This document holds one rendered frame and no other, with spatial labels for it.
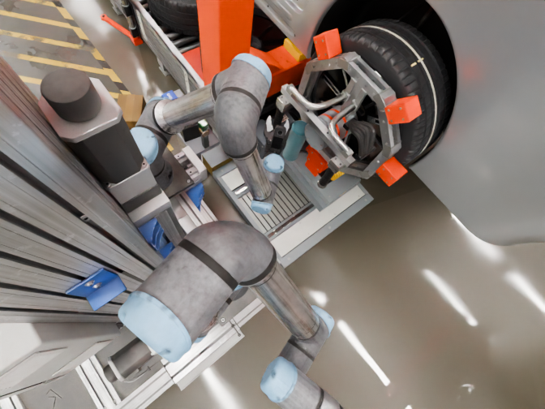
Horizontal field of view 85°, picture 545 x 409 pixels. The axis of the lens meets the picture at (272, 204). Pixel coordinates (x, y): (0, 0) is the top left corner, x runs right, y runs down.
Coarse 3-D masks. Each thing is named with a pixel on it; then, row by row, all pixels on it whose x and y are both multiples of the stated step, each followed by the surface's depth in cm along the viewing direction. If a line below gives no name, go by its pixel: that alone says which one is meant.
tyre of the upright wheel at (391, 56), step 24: (360, 24) 126; (384, 24) 116; (408, 24) 115; (360, 48) 112; (384, 48) 107; (408, 48) 108; (432, 48) 111; (384, 72) 109; (408, 72) 106; (432, 72) 110; (312, 96) 150; (408, 96) 107; (432, 96) 111; (432, 120) 116; (408, 144) 119
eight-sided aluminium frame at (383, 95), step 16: (320, 64) 122; (336, 64) 116; (352, 64) 110; (304, 80) 137; (368, 80) 108; (304, 96) 144; (384, 96) 106; (384, 112) 109; (384, 128) 113; (384, 144) 117; (400, 144) 118; (384, 160) 122; (368, 176) 135
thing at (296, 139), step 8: (296, 128) 142; (304, 128) 143; (288, 136) 150; (296, 136) 143; (304, 136) 144; (288, 144) 153; (296, 144) 149; (288, 152) 158; (296, 152) 156; (304, 152) 167; (288, 160) 164
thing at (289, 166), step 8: (304, 144) 211; (288, 168) 201; (296, 168) 203; (296, 176) 198; (304, 184) 199; (304, 192) 202; (312, 192) 198; (344, 192) 198; (312, 200) 198; (320, 200) 196; (320, 208) 195
